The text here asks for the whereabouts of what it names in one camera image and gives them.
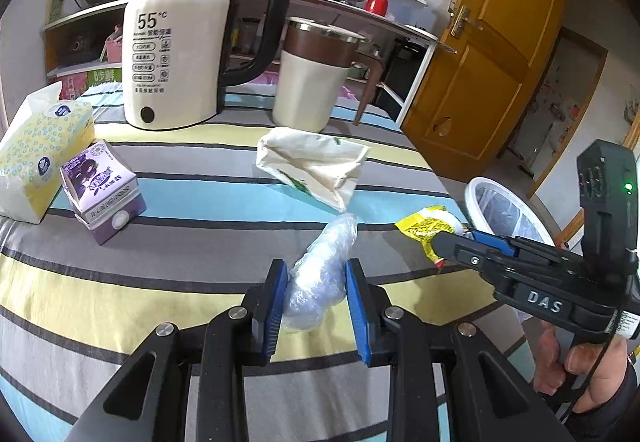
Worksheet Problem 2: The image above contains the cream paper bag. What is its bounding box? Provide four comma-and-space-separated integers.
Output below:
255, 128, 371, 212

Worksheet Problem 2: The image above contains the person's right hand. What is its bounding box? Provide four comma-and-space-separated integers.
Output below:
534, 321, 628, 414

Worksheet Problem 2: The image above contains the clear plastic bag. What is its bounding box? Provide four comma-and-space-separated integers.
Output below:
282, 213, 358, 332

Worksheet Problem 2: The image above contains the white trash bin with liner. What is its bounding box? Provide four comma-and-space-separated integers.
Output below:
464, 176, 554, 247

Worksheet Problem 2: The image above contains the yellow red snack wrapper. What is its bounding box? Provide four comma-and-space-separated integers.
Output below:
395, 206, 469, 271

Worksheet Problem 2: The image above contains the purple milk carton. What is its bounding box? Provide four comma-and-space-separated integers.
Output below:
60, 141, 146, 245

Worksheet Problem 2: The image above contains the cream brown lidded pitcher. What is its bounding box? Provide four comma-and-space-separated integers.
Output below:
272, 17, 383, 133

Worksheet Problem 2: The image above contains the yellow wooden door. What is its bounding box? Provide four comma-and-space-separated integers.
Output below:
402, 0, 565, 182

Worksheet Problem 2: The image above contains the striped tablecloth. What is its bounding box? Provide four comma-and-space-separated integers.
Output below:
1, 85, 534, 441

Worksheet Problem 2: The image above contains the white kitchen shelf rack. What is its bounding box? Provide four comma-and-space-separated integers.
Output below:
40, 0, 456, 124

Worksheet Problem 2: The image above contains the yellow tissue pack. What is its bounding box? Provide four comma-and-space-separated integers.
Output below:
0, 82, 94, 224

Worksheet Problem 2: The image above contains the red bottle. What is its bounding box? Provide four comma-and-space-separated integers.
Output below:
364, 0, 389, 17

